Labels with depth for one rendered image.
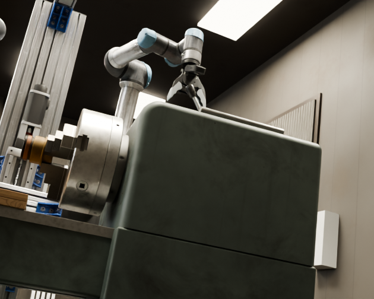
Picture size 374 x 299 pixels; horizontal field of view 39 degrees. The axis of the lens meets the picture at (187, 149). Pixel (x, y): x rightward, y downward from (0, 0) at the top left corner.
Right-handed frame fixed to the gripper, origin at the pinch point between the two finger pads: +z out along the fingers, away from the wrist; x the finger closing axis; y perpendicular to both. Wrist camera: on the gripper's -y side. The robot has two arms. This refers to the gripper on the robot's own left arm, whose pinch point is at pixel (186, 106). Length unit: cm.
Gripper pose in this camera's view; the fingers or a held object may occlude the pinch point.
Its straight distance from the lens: 195.3
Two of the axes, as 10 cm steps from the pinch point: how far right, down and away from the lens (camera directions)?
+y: -4.2, 3.4, 8.4
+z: -1.2, 9.0, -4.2
